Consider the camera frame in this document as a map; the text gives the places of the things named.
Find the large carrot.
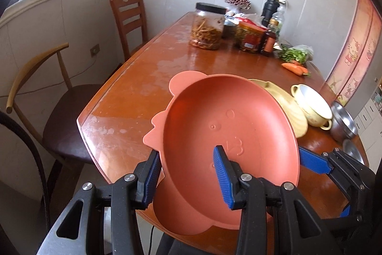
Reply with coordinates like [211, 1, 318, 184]
[281, 62, 304, 76]

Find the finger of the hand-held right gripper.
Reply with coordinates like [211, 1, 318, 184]
[340, 204, 364, 223]
[298, 146, 377, 214]

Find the pink cartoon cat poster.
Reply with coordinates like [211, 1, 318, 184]
[324, 0, 382, 106]

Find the dark sauce bottle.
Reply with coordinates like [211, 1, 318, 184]
[260, 19, 279, 57]

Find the pale yellow plate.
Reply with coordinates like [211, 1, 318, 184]
[248, 79, 308, 138]

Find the brown wooden slatted chair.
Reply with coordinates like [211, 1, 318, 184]
[109, 0, 149, 61]

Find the orange-lidded pickle jar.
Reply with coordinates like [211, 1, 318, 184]
[236, 21, 267, 53]

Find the yellow white two-handled bowl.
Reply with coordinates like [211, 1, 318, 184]
[291, 84, 333, 130]

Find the white cabinet shelving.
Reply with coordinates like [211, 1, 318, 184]
[355, 76, 382, 136]

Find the white wall cable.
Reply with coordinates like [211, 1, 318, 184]
[0, 56, 97, 98]

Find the black thermos flask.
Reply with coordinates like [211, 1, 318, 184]
[261, 0, 282, 27]

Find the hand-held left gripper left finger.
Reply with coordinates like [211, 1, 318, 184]
[37, 150, 163, 255]

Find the stainless steel bowl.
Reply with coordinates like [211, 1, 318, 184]
[330, 101, 359, 142]

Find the black-lidded jar of dried strips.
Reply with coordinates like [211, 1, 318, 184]
[189, 2, 226, 51]

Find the bunch of green herbs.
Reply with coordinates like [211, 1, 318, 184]
[276, 44, 309, 65]

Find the orange animal-shaped plate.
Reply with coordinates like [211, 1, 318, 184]
[143, 70, 301, 236]

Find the clear plastic bag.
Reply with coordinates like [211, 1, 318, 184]
[291, 45, 315, 61]

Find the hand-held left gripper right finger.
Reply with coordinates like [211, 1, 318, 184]
[212, 145, 341, 255]

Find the curved-back chair with dark seat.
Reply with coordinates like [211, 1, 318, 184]
[6, 43, 103, 193]

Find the wide stainless steel basin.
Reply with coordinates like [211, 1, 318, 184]
[222, 18, 238, 39]

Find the beaded flower ornament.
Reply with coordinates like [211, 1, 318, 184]
[224, 0, 251, 9]

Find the black cable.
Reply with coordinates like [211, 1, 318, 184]
[0, 110, 51, 232]

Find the small stainless steel dish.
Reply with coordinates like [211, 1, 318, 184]
[343, 138, 365, 166]

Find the red and white packet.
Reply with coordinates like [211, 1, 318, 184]
[233, 12, 263, 25]

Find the clear plastic bottle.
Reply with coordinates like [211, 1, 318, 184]
[270, 5, 287, 34]

